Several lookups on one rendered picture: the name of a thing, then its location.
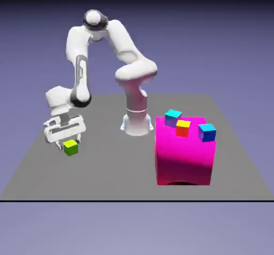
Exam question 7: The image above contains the small red cube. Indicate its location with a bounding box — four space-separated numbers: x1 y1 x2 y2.
176 119 192 138

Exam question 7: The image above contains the large magenta box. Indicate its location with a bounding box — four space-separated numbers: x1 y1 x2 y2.
154 116 217 187

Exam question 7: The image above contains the small green cube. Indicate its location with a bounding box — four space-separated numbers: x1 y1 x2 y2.
63 139 79 157

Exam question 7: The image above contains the small purple cube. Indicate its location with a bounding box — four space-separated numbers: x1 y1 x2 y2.
164 109 183 129

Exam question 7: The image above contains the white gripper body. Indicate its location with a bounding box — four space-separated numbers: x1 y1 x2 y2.
43 115 87 144

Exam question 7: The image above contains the small blue cube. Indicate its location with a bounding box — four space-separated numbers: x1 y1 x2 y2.
197 123 217 143

